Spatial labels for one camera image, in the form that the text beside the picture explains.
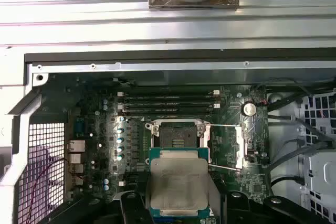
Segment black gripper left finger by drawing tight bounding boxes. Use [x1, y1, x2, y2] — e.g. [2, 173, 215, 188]
[46, 171, 155, 224]

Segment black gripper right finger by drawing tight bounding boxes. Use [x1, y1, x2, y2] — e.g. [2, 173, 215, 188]
[208, 173, 332, 224]

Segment silver topped CPU chip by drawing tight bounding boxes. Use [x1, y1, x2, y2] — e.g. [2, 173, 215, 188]
[148, 147, 213, 218]

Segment black RAM slot white clips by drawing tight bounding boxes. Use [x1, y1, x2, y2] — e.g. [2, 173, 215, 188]
[117, 102, 221, 110]
[117, 90, 221, 97]

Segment green motherboard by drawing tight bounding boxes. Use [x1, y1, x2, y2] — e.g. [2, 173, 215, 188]
[47, 76, 270, 224]

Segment blue rear port connector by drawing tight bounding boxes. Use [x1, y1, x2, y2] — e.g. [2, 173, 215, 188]
[73, 118, 85, 137]

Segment round silver coin battery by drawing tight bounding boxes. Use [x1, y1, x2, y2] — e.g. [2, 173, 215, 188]
[240, 102, 257, 116]

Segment grey metal PC case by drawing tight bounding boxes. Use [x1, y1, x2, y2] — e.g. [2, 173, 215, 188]
[0, 49, 336, 224]

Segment thin grey sensor wire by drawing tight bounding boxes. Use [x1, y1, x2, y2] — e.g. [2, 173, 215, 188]
[111, 77, 137, 86]

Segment thin black wire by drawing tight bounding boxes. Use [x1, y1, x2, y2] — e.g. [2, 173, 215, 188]
[249, 78, 314, 104]

